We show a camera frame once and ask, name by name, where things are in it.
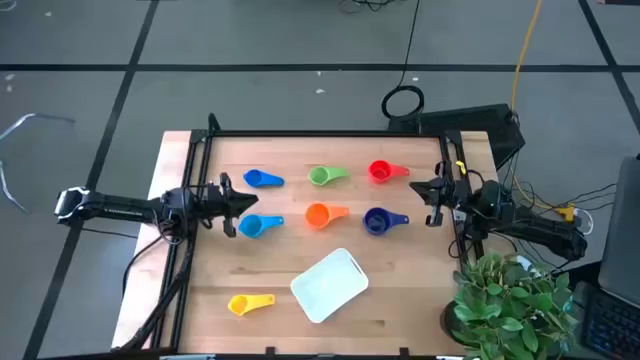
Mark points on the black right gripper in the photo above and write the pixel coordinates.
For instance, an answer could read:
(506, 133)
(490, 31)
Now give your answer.
(452, 195)

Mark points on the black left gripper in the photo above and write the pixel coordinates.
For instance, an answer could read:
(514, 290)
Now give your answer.
(227, 215)

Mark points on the small blue measuring cup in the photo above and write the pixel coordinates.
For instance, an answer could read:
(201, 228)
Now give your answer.
(255, 178)

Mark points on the light blue measuring cup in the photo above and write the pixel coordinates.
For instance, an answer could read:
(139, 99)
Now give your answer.
(251, 226)

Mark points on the red measuring cup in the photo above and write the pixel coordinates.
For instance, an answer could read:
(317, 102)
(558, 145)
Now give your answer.
(380, 171)

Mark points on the navy blue measuring cup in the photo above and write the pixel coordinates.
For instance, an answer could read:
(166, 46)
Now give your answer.
(377, 221)

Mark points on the orange measuring cup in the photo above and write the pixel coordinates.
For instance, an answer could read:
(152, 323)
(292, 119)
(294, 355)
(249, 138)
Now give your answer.
(318, 215)

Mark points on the green measuring cup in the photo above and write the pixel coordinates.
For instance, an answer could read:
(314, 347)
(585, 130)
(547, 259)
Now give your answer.
(320, 175)

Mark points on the yellow measuring cup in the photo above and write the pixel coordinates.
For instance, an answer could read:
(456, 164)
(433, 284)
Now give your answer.
(240, 304)

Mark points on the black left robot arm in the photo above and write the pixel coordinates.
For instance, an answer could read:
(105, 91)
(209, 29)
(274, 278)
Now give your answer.
(115, 204)

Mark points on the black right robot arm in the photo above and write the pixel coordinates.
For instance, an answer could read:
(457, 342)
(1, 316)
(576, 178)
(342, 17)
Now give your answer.
(540, 232)

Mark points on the white plastic basket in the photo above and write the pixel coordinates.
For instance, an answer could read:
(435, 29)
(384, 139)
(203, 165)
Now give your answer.
(327, 286)

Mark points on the yellow tag on gripper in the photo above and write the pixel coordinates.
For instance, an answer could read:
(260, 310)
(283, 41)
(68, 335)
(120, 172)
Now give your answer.
(461, 167)

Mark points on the black plant pot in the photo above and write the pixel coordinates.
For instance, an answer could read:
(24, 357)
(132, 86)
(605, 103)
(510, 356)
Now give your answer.
(447, 322)

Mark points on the green leafy plant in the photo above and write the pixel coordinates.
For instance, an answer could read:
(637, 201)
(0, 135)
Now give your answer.
(510, 305)

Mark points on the grey laptop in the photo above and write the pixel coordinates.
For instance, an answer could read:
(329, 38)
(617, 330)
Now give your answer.
(622, 235)

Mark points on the black keyboard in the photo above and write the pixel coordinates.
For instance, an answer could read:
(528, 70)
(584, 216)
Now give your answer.
(612, 325)

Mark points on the black aluminium table frame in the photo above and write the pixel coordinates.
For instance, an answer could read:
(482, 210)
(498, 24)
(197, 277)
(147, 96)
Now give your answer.
(325, 134)

